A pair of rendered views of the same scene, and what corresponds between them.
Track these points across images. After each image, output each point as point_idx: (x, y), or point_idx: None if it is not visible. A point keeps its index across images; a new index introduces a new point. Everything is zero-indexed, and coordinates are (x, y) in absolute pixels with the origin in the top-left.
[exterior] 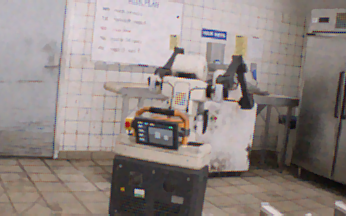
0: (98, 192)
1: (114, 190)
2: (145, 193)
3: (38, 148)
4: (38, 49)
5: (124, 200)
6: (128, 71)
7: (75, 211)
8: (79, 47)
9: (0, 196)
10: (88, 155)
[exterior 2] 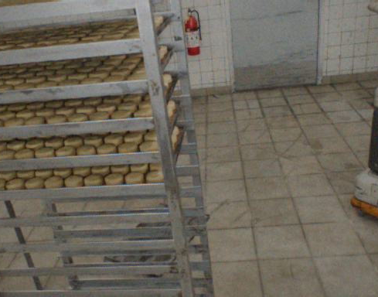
0: (362, 122)
1: (374, 144)
2: None
3: (301, 76)
4: None
5: None
6: None
7: (336, 148)
8: None
9: (263, 135)
10: (352, 77)
